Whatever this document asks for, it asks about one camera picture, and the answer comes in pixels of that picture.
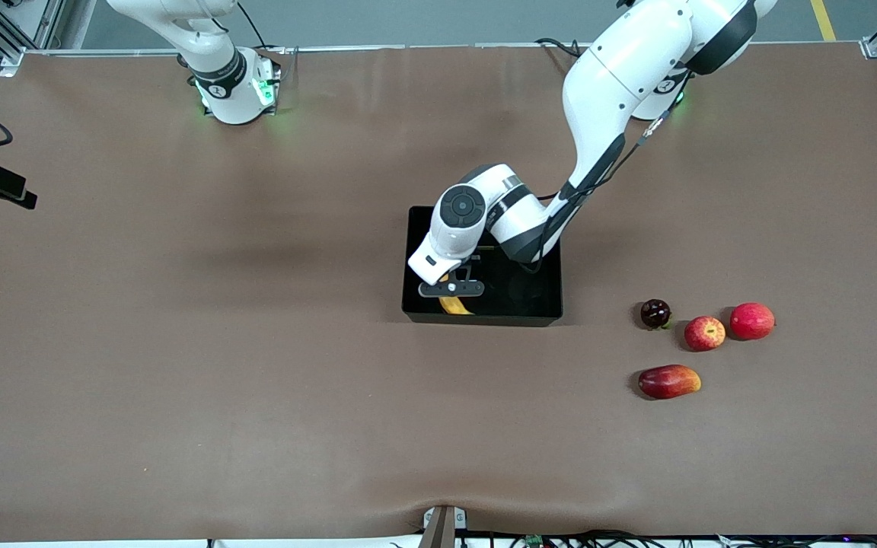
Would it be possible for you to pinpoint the yellow banana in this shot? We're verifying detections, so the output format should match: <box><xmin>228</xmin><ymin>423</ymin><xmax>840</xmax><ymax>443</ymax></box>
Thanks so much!
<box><xmin>438</xmin><ymin>274</ymin><xmax>475</xmax><ymax>315</ymax></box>

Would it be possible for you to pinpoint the black left base cable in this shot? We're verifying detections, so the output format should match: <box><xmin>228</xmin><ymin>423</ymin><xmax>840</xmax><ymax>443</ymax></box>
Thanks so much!
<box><xmin>536</xmin><ymin>38</ymin><xmax>584</xmax><ymax>59</ymax></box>

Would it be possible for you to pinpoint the round red pomegranate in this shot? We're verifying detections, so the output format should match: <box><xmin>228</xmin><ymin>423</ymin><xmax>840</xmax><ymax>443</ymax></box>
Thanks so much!
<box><xmin>729</xmin><ymin>302</ymin><xmax>777</xmax><ymax>341</ymax></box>

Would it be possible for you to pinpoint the small red yellow apple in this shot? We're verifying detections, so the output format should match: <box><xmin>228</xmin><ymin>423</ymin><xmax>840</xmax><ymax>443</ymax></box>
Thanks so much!
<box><xmin>684</xmin><ymin>316</ymin><xmax>726</xmax><ymax>352</ymax></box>

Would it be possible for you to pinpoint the black right base cable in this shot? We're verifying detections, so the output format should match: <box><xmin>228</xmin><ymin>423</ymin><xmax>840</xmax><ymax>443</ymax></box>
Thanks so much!
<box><xmin>237</xmin><ymin>0</ymin><xmax>298</xmax><ymax>81</ymax></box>

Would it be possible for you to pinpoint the red yellow mango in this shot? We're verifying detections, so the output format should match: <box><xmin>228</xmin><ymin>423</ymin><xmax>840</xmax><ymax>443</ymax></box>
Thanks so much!
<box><xmin>638</xmin><ymin>365</ymin><xmax>703</xmax><ymax>400</ymax></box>

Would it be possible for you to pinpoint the brown table cover mat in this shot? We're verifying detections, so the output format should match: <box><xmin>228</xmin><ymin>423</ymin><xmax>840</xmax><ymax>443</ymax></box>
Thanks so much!
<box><xmin>0</xmin><ymin>42</ymin><xmax>877</xmax><ymax>543</ymax></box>

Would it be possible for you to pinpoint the black base cable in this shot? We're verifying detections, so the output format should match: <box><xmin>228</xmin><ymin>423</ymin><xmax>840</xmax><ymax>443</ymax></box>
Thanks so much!
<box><xmin>536</xmin><ymin>38</ymin><xmax>584</xmax><ymax>59</ymax></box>
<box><xmin>237</xmin><ymin>0</ymin><xmax>298</xmax><ymax>81</ymax></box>

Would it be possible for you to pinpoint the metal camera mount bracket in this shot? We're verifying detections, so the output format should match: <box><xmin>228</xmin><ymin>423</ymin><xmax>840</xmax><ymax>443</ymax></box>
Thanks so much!
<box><xmin>422</xmin><ymin>505</ymin><xmax>468</xmax><ymax>548</ymax></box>

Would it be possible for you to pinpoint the black plastic box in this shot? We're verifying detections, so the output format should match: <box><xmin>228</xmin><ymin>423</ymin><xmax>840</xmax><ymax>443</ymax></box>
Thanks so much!
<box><xmin>402</xmin><ymin>205</ymin><xmax>563</xmax><ymax>328</ymax></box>

